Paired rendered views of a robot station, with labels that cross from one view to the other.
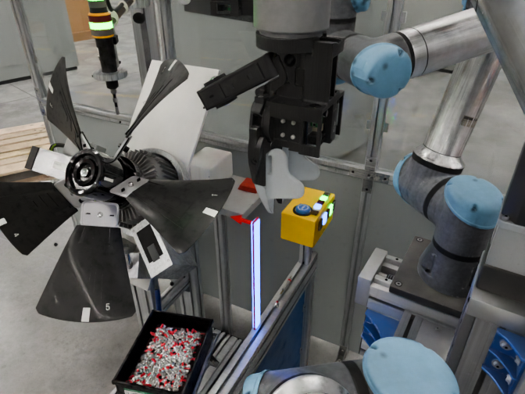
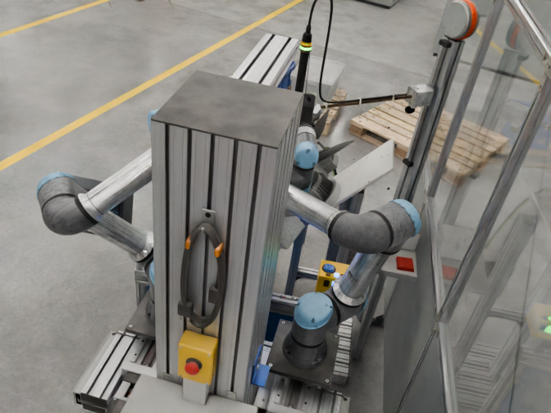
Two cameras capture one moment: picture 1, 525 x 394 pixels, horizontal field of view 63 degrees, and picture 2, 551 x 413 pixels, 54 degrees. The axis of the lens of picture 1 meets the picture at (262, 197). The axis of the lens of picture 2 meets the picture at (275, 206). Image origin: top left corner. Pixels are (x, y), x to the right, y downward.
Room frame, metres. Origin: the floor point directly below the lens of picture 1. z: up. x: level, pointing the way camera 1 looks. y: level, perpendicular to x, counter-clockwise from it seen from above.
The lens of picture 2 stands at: (0.14, -1.49, 2.54)
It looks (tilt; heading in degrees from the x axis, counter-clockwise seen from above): 37 degrees down; 67
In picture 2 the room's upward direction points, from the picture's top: 8 degrees clockwise
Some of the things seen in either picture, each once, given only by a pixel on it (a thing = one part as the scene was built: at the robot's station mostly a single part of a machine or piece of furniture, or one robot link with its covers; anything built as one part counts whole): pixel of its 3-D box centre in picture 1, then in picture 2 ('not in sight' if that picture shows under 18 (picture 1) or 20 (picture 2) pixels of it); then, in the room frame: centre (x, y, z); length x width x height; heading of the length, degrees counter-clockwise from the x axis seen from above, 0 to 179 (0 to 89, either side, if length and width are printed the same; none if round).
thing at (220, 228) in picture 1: (223, 273); (371, 309); (1.46, 0.18, 0.42); 0.04 x 0.04 x 0.83; 63
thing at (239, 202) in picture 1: (218, 191); (390, 249); (1.46, 0.18, 0.85); 0.36 x 0.24 x 0.03; 63
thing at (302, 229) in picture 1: (308, 217); (337, 280); (1.01, -0.13, 1.02); 0.16 x 0.10 x 0.11; 153
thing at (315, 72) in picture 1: (295, 92); not in sight; (0.45, -0.04, 1.57); 0.09 x 0.08 x 0.12; 63
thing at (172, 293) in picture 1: (170, 295); (314, 274); (1.17, 0.34, 0.56); 0.19 x 0.04 x 0.04; 153
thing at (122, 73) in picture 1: (107, 51); not in sight; (0.92, 0.33, 1.50); 0.09 x 0.07 x 0.10; 8
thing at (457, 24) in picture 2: not in sight; (460, 20); (1.63, 0.42, 1.88); 0.16 x 0.07 x 0.16; 98
